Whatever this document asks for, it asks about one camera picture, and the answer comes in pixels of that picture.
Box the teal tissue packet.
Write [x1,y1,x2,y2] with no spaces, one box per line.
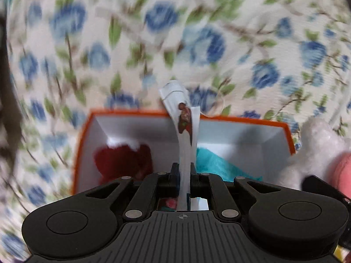
[196,148,262,182]

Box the red santa hat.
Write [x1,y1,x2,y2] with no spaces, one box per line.
[94,144,154,184]

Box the white plush cat toy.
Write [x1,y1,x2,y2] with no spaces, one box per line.
[276,117,350,198]

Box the orange cardboard box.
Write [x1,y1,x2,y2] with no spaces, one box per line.
[72,110,295,194]

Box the floral blue bedspread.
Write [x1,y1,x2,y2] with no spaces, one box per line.
[1,0,350,262]

